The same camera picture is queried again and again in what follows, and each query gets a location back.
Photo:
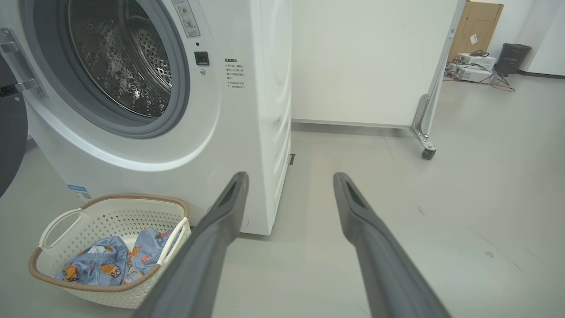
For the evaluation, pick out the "white front-load washing machine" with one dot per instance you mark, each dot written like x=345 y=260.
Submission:
x=229 y=145

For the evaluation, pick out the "black trash bin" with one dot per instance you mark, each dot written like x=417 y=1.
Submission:
x=512 y=59

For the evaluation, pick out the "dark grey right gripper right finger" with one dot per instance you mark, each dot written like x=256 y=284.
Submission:
x=384 y=274

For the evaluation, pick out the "cream perforated basket brown rim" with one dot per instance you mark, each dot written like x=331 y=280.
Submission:
x=114 y=296

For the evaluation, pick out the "blue energy label sticker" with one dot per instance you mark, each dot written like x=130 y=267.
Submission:
x=80 y=193

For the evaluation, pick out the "white electronic device box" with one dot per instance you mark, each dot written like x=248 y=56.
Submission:
x=470 y=74
x=476 y=61

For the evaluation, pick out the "white partition panel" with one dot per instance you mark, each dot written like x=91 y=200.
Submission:
x=366 y=62

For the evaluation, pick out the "blue printed garment orange bears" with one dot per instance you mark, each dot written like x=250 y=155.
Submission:
x=148 y=247

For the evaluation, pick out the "blue printed garment white lining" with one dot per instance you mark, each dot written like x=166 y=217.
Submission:
x=97 y=265

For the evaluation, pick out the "metal caster leg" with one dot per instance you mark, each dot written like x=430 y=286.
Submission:
x=421 y=128

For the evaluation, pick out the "printed warning text label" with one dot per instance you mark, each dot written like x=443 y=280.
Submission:
x=234 y=74

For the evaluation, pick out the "washing machine door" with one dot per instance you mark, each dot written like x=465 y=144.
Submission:
x=11 y=141

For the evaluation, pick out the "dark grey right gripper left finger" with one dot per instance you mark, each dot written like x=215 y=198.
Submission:
x=198 y=265

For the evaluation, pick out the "brown cardboard box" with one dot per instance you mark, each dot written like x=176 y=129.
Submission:
x=474 y=26

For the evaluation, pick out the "grey caution pictogram sticker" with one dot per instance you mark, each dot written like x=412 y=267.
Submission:
x=187 y=20

